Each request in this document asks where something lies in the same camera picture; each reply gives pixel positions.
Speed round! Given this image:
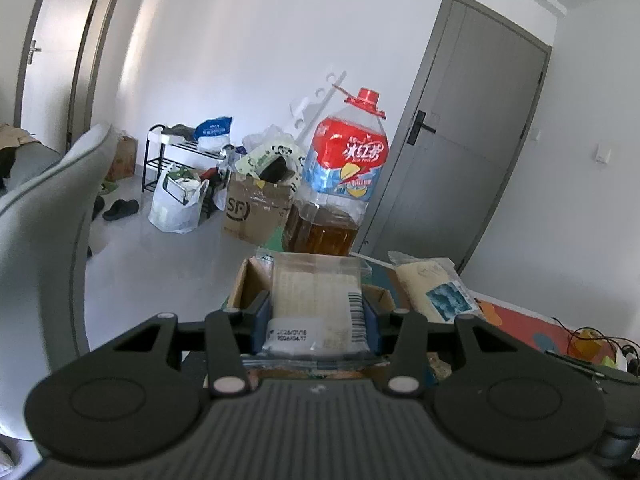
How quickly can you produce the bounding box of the white cake snack packet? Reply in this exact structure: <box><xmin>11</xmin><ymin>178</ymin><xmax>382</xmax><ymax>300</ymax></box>
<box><xmin>262</xmin><ymin>252</ymin><xmax>370</xmax><ymax>360</ymax></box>

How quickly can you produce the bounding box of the yellow box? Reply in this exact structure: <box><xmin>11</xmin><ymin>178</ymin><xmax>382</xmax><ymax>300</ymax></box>
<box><xmin>567</xmin><ymin>327</ymin><xmax>616</xmax><ymax>364</ymax></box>

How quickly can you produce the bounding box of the open cardboard box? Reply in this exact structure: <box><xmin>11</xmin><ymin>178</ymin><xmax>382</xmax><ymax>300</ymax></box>
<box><xmin>222</xmin><ymin>258</ymin><xmax>388</xmax><ymax>387</ymax></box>

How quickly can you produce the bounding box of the colourful cartoon table mat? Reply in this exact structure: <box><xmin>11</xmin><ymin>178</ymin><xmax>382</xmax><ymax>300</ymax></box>
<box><xmin>254</xmin><ymin>246</ymin><xmax>622</xmax><ymax>376</ymax></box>

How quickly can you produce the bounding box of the SF cardboard box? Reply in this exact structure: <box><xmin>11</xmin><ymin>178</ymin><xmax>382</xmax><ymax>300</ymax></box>
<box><xmin>222</xmin><ymin>172</ymin><xmax>294</xmax><ymax>246</ymax></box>

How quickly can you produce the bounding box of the white plastic bag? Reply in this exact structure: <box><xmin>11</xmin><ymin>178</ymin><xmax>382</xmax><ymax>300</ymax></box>
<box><xmin>149</xmin><ymin>164</ymin><xmax>209</xmax><ymax>234</ymax></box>

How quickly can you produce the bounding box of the large iced tea bottle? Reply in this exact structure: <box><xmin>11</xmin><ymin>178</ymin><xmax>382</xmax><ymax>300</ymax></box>
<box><xmin>282</xmin><ymin>88</ymin><xmax>390</xmax><ymax>256</ymax></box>

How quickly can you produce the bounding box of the black slipper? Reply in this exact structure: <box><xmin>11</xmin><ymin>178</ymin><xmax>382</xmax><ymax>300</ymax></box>
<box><xmin>102</xmin><ymin>200</ymin><xmax>140</xmax><ymax>222</ymax></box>

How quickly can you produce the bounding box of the panda pattern cushion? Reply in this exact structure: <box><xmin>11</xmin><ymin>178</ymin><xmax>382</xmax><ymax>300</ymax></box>
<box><xmin>234</xmin><ymin>134</ymin><xmax>306</xmax><ymax>192</ymax></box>

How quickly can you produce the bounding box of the grey door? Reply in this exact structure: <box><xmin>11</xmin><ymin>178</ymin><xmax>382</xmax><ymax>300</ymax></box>
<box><xmin>355</xmin><ymin>0</ymin><xmax>551</xmax><ymax>270</ymax></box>
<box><xmin>14</xmin><ymin>0</ymin><xmax>118</xmax><ymax>154</ymax></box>

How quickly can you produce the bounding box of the brown box on floor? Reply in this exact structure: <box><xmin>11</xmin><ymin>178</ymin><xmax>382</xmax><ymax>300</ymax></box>
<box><xmin>105</xmin><ymin>136</ymin><xmax>138</xmax><ymax>182</ymax></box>

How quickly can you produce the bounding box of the white foam board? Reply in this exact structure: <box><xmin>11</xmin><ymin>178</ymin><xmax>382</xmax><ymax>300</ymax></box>
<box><xmin>283</xmin><ymin>64</ymin><xmax>347</xmax><ymax>146</ymax></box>

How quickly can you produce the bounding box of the black shoe rack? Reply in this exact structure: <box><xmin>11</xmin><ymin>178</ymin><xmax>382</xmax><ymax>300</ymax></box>
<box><xmin>141</xmin><ymin>124</ymin><xmax>228</xmax><ymax>217</ymax></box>

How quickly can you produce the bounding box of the blue bag on rack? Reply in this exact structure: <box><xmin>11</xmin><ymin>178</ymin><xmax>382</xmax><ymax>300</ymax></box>
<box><xmin>193</xmin><ymin>116</ymin><xmax>232</xmax><ymax>141</ymax></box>

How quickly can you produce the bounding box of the grey chair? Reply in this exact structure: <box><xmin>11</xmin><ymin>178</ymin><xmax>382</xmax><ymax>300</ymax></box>
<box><xmin>1</xmin><ymin>125</ymin><xmax>118</xmax><ymax>440</ymax></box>

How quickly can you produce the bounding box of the black cable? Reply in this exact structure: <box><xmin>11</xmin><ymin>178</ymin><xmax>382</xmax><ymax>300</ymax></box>
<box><xmin>552</xmin><ymin>316</ymin><xmax>640</xmax><ymax>376</ymax></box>

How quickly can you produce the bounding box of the white light switch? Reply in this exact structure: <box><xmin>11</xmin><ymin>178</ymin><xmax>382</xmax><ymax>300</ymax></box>
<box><xmin>594</xmin><ymin>143</ymin><xmax>612</xmax><ymax>165</ymax></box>

